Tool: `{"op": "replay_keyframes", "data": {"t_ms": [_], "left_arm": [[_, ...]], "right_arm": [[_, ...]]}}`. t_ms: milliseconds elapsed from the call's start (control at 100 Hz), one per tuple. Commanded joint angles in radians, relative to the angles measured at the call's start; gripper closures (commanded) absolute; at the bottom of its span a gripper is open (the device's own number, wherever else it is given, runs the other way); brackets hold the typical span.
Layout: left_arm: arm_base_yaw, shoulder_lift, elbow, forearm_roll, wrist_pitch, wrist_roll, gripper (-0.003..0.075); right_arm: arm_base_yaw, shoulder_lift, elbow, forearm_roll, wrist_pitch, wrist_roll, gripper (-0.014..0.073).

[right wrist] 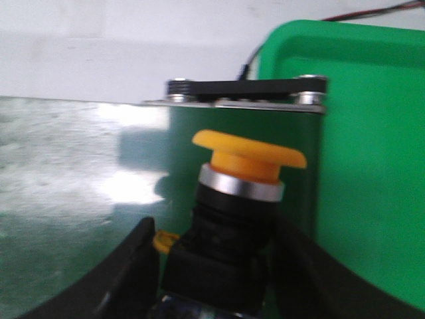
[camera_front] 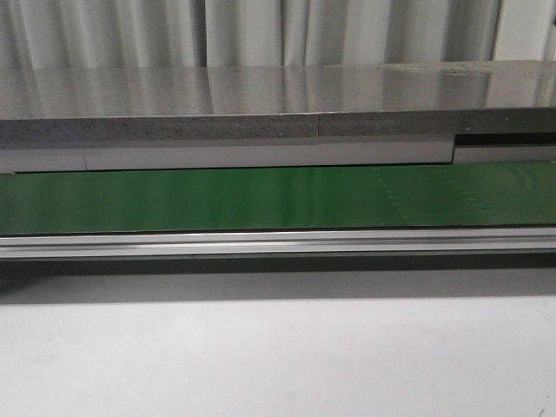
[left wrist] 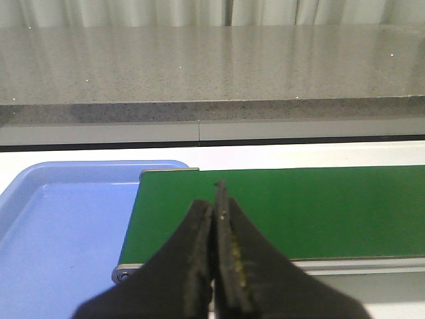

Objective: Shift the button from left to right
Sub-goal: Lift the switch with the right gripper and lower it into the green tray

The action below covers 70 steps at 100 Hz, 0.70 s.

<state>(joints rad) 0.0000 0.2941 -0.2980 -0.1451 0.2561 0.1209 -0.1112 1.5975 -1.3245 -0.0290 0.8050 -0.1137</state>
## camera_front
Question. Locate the grey panel under countertop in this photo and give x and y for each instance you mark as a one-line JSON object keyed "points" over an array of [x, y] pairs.
{"points": [[275, 152]]}

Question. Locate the grey stone countertop slab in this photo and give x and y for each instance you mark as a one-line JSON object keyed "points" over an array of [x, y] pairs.
{"points": [[115, 105]]}

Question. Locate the green conveyor belt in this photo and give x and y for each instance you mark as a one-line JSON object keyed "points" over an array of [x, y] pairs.
{"points": [[402, 196]]}

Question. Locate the white pleated curtain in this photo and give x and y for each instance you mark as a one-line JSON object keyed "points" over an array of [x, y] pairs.
{"points": [[142, 34]]}

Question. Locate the aluminium conveyor side rail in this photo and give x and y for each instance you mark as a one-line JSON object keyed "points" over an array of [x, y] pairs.
{"points": [[278, 243]]}

